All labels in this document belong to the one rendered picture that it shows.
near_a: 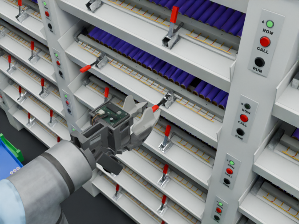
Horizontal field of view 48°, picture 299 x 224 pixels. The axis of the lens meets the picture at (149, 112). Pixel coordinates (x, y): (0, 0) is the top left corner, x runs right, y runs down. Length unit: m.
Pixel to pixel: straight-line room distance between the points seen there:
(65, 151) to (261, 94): 0.38
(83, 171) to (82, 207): 1.18
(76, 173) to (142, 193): 0.81
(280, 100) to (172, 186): 0.61
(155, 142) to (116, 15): 0.41
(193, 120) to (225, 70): 0.20
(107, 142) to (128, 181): 0.78
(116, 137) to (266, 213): 0.50
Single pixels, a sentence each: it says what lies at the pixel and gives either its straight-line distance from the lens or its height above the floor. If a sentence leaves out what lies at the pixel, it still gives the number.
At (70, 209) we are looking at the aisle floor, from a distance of 1.79.
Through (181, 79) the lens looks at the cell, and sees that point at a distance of 0.93.
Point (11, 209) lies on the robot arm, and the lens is 0.57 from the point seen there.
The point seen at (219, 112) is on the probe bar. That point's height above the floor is 0.93.
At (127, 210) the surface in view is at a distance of 1.58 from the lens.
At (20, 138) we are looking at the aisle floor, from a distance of 2.17.
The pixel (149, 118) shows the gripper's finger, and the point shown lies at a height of 1.01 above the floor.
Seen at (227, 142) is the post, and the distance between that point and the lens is 0.82.
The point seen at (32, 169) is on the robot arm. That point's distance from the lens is 0.60.
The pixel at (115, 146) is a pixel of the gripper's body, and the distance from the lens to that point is 0.65.
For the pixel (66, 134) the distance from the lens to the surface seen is 1.64.
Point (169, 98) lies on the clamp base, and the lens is 0.89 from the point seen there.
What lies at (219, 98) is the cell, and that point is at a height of 0.94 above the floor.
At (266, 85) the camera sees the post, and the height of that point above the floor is 1.10.
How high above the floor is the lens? 1.50
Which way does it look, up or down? 44 degrees down
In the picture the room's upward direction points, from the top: straight up
